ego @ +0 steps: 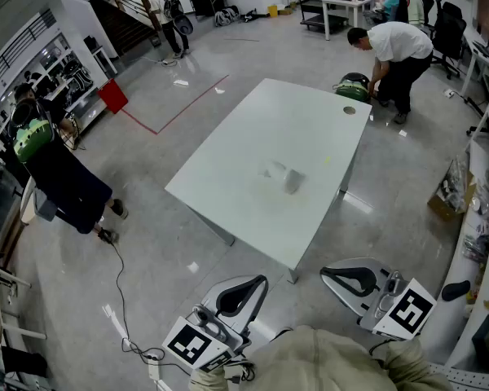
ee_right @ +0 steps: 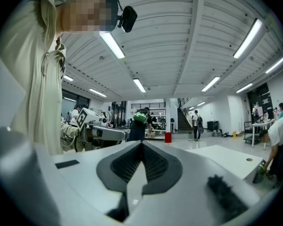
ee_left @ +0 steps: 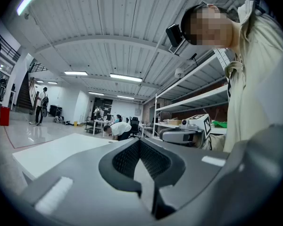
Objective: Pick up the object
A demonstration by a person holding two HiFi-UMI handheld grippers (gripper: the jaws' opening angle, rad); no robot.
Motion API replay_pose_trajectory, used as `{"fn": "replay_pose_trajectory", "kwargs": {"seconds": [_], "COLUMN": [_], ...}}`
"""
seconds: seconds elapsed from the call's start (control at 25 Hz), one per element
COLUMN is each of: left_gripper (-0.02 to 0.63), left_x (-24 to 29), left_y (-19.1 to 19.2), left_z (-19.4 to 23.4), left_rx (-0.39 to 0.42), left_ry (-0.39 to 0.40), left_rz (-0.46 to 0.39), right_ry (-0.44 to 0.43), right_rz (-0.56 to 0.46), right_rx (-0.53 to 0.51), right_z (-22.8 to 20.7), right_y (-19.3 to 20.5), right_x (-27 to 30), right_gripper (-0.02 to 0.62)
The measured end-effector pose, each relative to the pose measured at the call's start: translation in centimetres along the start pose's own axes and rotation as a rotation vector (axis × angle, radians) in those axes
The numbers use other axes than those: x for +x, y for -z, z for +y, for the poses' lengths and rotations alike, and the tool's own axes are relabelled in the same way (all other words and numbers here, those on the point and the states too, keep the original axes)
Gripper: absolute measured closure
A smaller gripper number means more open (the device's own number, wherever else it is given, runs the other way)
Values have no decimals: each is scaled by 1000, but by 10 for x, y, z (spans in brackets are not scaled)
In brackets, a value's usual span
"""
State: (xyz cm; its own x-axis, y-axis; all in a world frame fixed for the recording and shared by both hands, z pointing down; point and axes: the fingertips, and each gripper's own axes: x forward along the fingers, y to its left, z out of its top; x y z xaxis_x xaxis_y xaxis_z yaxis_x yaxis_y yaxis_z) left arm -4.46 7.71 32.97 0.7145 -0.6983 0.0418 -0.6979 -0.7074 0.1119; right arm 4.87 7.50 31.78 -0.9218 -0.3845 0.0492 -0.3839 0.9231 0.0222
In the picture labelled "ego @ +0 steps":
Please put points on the pile of backpacks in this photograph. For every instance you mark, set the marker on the pile of backpacks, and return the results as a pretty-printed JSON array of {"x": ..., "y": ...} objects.
[{"x": 227, "y": 16}]

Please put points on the dark staircase with railing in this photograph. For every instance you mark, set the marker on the dark staircase with railing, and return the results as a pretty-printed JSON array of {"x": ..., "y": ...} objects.
[{"x": 122, "y": 27}]

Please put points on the black platform cart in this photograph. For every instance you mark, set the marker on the black platform cart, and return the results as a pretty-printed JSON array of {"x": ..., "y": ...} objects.
[{"x": 309, "y": 12}]

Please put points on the grey bag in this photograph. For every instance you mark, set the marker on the grey bag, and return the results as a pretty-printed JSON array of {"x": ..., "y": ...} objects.
[{"x": 45, "y": 208}]

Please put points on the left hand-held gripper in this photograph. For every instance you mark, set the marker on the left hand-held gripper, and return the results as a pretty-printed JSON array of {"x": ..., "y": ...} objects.
[{"x": 187, "y": 344}]

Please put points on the round wooden table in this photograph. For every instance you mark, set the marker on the round wooden table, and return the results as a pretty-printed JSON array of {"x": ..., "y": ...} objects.
[{"x": 27, "y": 202}]

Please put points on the white perforated panel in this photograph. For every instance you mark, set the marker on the white perforated panel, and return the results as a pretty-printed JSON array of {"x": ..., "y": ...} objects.
[{"x": 468, "y": 379}]

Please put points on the white power strip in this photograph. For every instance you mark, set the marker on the white power strip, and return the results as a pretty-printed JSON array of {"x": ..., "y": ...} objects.
[{"x": 154, "y": 369}]

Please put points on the white office desk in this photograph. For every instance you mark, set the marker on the white office desk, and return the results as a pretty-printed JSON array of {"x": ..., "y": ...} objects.
[{"x": 342, "y": 2}]

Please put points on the green hard-shell backpack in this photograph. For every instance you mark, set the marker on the green hard-shell backpack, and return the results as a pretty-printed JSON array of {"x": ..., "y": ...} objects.
[{"x": 30, "y": 141}]

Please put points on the small white side table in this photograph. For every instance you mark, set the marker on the small white side table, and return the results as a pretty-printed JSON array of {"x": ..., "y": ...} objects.
[{"x": 104, "y": 53}]

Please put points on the person's left forearm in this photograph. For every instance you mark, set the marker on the person's left forearm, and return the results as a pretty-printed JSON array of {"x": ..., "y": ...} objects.
[{"x": 205, "y": 381}]

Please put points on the black office chair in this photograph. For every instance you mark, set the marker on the black office chair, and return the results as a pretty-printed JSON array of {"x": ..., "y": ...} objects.
[
  {"x": 402, "y": 10},
  {"x": 448, "y": 31},
  {"x": 428, "y": 6}
]

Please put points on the cardboard box of packets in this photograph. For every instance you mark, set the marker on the cardboard box of packets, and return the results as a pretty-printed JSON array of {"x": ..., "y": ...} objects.
[{"x": 446, "y": 206}]

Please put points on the yellow bin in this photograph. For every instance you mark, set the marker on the yellow bin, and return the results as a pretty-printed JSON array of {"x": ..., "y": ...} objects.
[{"x": 272, "y": 11}]

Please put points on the red bin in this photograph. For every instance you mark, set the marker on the red bin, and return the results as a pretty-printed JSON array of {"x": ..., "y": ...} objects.
[{"x": 113, "y": 96}]

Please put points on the person's beige jacket torso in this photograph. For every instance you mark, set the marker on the person's beige jacket torso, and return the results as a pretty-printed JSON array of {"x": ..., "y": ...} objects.
[{"x": 309, "y": 361}]

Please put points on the white shelving unit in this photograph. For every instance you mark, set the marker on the white shelving unit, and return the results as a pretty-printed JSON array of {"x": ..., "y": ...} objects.
[{"x": 472, "y": 259}]

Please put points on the long white desk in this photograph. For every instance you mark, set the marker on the long white desk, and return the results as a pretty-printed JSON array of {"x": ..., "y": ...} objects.
[{"x": 478, "y": 53}]

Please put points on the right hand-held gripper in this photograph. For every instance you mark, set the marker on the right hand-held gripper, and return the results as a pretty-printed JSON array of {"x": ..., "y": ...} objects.
[{"x": 407, "y": 312}]

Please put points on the black folding frame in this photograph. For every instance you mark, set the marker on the black folding frame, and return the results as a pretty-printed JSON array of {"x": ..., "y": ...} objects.
[{"x": 205, "y": 2}]

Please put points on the person's right forearm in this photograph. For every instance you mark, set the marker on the person's right forearm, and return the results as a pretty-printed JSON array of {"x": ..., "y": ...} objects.
[{"x": 411, "y": 365}]

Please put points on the white display shelf rack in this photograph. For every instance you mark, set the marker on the white display shelf rack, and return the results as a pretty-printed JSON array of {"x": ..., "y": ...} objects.
[{"x": 53, "y": 76}]

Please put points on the grey hard-shell backpack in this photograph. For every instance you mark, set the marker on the grey hard-shell backpack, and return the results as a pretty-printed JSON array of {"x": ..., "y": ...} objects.
[{"x": 179, "y": 16}]

